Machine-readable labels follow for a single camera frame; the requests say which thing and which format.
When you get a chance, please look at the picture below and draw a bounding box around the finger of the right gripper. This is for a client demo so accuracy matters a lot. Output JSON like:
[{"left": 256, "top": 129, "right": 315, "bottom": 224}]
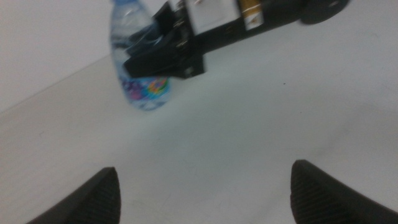
[
  {"left": 123, "top": 42, "right": 188, "bottom": 78},
  {"left": 126, "top": 21, "right": 164, "bottom": 47}
]

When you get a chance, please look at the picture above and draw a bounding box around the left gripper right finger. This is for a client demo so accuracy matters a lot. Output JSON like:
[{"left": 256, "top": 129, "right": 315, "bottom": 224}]
[{"left": 289, "top": 159, "right": 398, "bottom": 224}]

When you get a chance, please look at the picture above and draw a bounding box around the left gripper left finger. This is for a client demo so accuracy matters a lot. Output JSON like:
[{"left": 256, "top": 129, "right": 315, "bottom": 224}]
[{"left": 26, "top": 167, "right": 121, "bottom": 224}]

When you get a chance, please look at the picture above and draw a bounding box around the small water bottle blue cap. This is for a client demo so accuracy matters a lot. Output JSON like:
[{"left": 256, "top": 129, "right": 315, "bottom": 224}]
[{"left": 108, "top": 0, "right": 172, "bottom": 112}]

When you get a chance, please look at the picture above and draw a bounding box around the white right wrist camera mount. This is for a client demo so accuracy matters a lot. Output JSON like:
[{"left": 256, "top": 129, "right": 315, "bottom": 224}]
[{"left": 185, "top": 0, "right": 243, "bottom": 35}]

